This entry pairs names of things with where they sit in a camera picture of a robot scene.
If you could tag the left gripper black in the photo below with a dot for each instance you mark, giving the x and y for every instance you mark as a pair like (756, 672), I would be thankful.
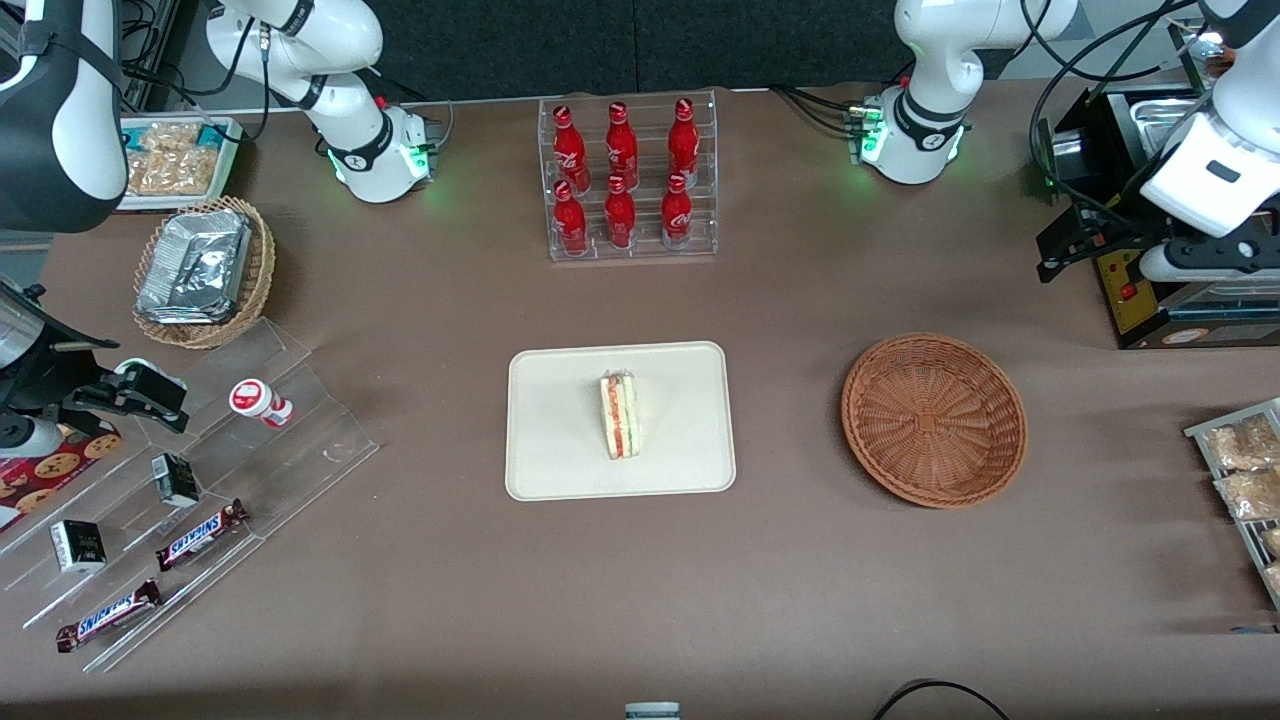
(1112, 229)

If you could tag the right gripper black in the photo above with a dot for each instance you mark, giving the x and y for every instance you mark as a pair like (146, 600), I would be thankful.
(42, 372)

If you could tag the plastic triangle sandwich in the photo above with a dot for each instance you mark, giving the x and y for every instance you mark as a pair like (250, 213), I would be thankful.
(620, 415)

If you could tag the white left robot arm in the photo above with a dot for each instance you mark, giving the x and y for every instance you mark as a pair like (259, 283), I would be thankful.
(930, 60)

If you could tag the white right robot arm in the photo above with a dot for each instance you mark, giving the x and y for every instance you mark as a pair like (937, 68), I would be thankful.
(350, 150)

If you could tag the small light wicker basket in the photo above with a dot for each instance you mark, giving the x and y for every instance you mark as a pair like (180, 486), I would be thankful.
(262, 270)

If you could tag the large brown wicker basket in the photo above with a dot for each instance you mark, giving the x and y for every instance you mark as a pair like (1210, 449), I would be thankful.
(935, 420)

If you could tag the cream plastic serving tray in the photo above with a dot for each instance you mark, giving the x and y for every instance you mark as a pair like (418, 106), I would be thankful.
(560, 430)

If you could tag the black glass food warmer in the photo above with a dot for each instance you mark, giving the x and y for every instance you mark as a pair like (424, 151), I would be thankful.
(1140, 315)

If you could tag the small black carton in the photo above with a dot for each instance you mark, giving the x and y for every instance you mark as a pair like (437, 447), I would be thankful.
(78, 546)
(175, 480)

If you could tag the red cookie box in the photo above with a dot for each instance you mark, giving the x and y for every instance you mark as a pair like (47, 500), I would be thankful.
(50, 475)

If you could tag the red white yogurt bottle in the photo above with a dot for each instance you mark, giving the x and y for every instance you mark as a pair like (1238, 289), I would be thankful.
(258, 402)

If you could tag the steel warmer pan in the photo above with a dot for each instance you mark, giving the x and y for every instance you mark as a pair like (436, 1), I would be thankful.
(1165, 120)

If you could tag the stacked foil containers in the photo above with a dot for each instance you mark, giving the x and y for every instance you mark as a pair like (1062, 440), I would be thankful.
(195, 265)

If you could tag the Snickers chocolate bar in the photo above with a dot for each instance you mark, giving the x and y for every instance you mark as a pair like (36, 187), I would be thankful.
(200, 535)
(108, 616)

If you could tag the clear acrylic stepped display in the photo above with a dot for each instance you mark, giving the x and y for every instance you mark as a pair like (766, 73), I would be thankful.
(300, 450)

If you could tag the bagged snacks pile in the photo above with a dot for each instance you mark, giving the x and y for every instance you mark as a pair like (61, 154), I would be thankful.
(170, 160)

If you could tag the clear bagged crispy snack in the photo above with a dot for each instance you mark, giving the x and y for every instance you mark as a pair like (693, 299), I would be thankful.
(1274, 580)
(1272, 542)
(1250, 495)
(1240, 445)

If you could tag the white snack bin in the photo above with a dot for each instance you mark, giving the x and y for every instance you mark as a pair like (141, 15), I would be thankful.
(232, 160)

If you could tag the blue tape strip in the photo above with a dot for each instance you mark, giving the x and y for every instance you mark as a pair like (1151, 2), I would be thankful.
(1260, 630)

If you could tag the red cola bottle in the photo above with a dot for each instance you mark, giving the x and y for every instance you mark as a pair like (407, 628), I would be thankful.
(683, 145)
(570, 150)
(621, 148)
(677, 212)
(620, 215)
(570, 222)

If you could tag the clear acrylic bottle rack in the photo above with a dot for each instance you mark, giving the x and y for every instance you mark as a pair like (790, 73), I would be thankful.
(645, 252)

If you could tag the grey white device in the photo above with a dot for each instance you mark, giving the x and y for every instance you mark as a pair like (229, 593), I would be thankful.
(652, 712)

